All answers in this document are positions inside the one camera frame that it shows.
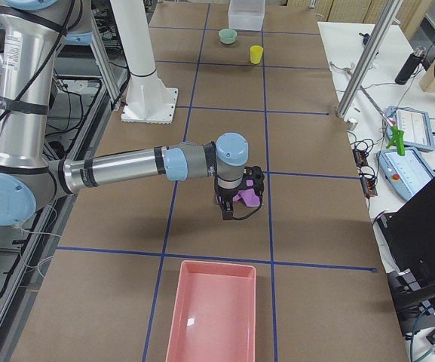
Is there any green bowl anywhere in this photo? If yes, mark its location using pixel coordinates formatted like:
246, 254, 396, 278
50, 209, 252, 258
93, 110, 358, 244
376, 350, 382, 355
218, 28, 237, 45

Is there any pink plastic bin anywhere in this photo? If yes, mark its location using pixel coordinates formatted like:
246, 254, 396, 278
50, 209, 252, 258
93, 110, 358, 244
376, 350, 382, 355
166, 260, 256, 361

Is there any purple cloth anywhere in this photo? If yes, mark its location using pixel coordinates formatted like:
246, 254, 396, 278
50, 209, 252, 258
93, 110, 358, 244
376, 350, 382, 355
233, 189, 261, 207

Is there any aluminium frame post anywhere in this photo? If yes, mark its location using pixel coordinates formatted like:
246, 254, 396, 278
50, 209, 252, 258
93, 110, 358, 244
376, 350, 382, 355
336, 0, 403, 118

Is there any far blue teach pendant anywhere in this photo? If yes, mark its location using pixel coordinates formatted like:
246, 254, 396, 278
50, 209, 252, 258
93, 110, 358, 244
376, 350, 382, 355
385, 106, 435, 152

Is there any black monitor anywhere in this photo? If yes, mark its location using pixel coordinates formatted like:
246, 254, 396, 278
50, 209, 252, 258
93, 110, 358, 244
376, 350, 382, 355
378, 177, 435, 282

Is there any near blue teach pendant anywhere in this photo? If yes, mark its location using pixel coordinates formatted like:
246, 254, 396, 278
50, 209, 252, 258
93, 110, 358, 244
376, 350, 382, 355
377, 146, 435, 201

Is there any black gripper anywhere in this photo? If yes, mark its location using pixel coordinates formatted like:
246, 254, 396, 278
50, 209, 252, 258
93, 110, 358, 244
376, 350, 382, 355
216, 187, 238, 220

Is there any reacher grabber tool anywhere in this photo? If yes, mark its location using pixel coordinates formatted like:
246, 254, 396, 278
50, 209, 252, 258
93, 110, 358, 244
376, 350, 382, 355
332, 62, 406, 156

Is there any small metal cylinder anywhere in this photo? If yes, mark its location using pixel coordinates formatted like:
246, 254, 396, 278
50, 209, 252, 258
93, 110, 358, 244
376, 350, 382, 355
346, 118, 357, 131

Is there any clear plastic bin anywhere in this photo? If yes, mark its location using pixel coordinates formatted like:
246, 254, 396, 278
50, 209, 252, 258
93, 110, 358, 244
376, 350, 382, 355
228, 0, 265, 31

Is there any yellow cup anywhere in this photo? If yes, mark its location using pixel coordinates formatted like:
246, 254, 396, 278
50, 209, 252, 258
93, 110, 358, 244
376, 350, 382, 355
250, 45, 264, 65

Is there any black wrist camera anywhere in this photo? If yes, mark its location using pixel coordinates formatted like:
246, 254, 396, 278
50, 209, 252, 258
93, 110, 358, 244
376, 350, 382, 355
244, 166, 265, 198

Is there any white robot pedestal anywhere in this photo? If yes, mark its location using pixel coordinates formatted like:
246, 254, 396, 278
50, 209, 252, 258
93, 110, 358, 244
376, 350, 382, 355
110, 0, 179, 124

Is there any blue teach pendant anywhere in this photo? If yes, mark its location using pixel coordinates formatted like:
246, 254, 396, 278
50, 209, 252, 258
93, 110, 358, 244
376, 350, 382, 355
377, 146, 435, 201
385, 106, 435, 152

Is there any black water bottle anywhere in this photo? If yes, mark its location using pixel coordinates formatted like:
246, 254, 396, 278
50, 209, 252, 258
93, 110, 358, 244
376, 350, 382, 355
394, 46, 427, 85

